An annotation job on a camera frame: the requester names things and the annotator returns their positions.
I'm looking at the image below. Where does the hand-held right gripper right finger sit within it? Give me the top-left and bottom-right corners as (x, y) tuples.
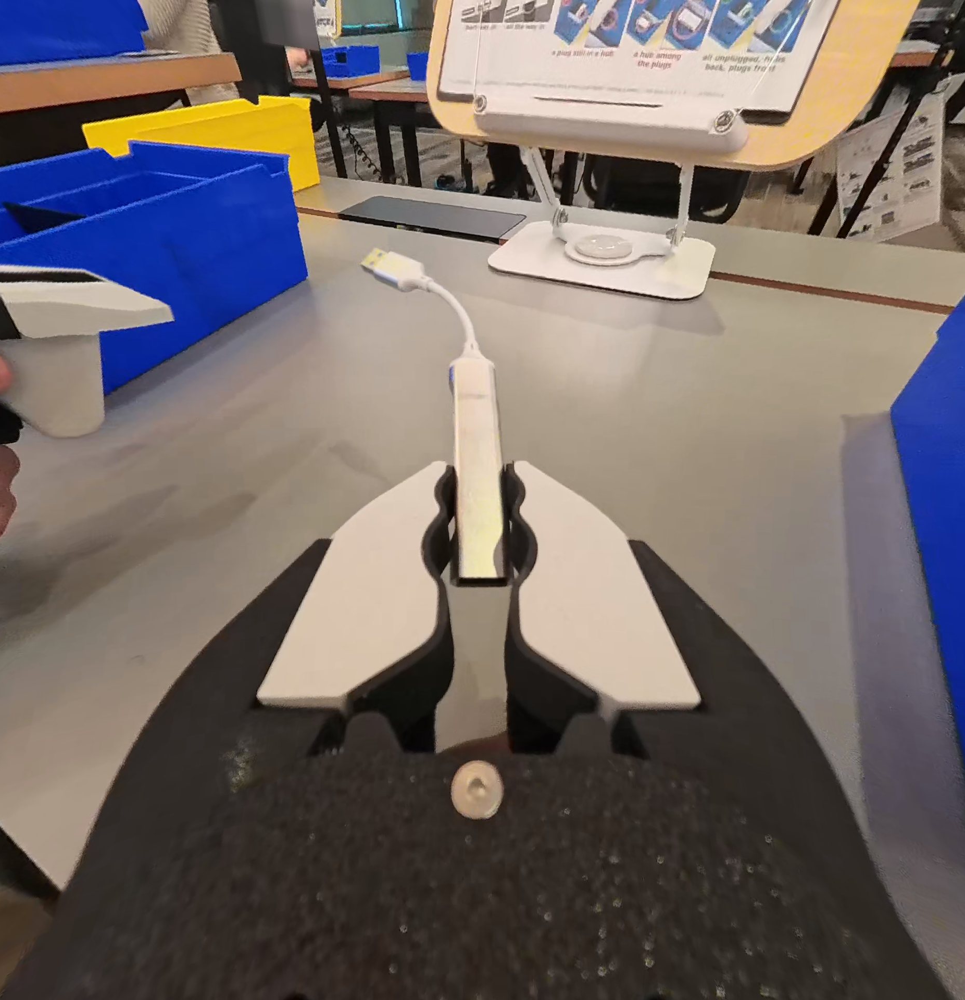
(503, 461), (703, 754)

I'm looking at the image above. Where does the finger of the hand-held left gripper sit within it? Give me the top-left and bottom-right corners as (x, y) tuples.
(0, 264), (101, 284)
(4, 280), (176, 342)

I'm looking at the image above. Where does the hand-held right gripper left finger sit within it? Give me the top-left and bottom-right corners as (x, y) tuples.
(255, 461), (457, 754)

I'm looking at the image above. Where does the blue plastic bin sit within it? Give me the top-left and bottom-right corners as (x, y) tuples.
(0, 0), (149, 68)
(320, 44), (381, 80)
(0, 141), (310, 396)
(890, 268), (965, 841)

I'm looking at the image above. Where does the silver usb hub white cable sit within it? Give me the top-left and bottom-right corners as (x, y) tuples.
(360, 247), (509, 589)

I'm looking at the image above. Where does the grey background desk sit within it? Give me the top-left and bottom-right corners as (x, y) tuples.
(0, 52), (243, 118)

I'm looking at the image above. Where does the yellow plastic bin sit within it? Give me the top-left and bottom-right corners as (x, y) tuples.
(81, 94), (321, 193)

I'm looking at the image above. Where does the wooden book stand white base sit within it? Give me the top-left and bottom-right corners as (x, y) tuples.
(425, 0), (922, 303)

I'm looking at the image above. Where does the printed sheet on black easel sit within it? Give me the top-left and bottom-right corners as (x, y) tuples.
(809, 74), (949, 245)

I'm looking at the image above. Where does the printed instruction sheet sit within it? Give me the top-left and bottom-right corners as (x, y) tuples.
(437, 0), (843, 117)

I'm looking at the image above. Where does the grey desk cable cover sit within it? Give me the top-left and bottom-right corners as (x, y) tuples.
(337, 195), (529, 242)

